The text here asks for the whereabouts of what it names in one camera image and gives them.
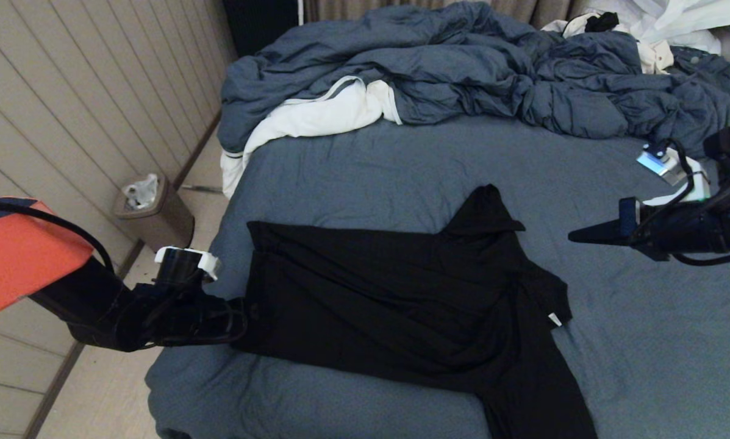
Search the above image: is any black t-shirt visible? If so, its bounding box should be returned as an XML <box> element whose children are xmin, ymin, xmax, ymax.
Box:
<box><xmin>231</xmin><ymin>185</ymin><xmax>598</xmax><ymax>439</ymax></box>

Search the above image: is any brown trash bin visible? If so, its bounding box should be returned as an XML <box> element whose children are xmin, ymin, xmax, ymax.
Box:
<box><xmin>113</xmin><ymin>175</ymin><xmax>196</xmax><ymax>252</ymax></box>

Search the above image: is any bed with blue sheet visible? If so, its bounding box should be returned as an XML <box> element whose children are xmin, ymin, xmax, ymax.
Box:
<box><xmin>146</xmin><ymin>115</ymin><xmax>730</xmax><ymax>439</ymax></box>

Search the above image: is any dark blue denim garment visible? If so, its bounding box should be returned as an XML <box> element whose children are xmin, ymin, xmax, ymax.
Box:
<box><xmin>670</xmin><ymin>46</ymin><xmax>730</xmax><ymax>123</ymax></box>

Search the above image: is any cream buttoned shirt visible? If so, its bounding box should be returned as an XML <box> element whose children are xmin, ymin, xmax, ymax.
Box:
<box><xmin>636</xmin><ymin>40</ymin><xmax>675</xmax><ymax>75</ymax></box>

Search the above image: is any small black garment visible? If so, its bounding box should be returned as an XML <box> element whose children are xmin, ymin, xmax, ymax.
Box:
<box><xmin>584</xmin><ymin>12</ymin><xmax>620</xmax><ymax>33</ymax></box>

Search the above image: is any white quilt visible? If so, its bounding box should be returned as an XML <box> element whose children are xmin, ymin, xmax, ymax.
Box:
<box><xmin>221</xmin><ymin>76</ymin><xmax>402</xmax><ymax>201</ymax></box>

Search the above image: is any white crumpled garment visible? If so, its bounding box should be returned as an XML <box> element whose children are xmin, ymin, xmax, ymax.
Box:
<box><xmin>542</xmin><ymin>0</ymin><xmax>730</xmax><ymax>55</ymax></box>

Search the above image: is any crumpled blue duvet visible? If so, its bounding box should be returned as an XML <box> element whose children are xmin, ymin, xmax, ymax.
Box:
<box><xmin>218</xmin><ymin>2</ymin><xmax>730</xmax><ymax>160</ymax></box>

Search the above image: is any dark cabinet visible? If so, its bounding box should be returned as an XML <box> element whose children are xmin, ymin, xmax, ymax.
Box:
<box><xmin>221</xmin><ymin>0</ymin><xmax>299</xmax><ymax>59</ymax></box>

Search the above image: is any beige curtain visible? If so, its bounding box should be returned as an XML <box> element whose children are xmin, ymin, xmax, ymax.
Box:
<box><xmin>304</xmin><ymin>0</ymin><xmax>588</xmax><ymax>31</ymax></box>

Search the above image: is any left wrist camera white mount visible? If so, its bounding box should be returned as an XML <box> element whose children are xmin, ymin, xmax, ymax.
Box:
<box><xmin>154</xmin><ymin>246</ymin><xmax>222</xmax><ymax>281</ymax></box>

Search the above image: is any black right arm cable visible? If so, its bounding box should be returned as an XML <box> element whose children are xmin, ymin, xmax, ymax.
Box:
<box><xmin>630</xmin><ymin>139</ymin><xmax>730</xmax><ymax>267</ymax></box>

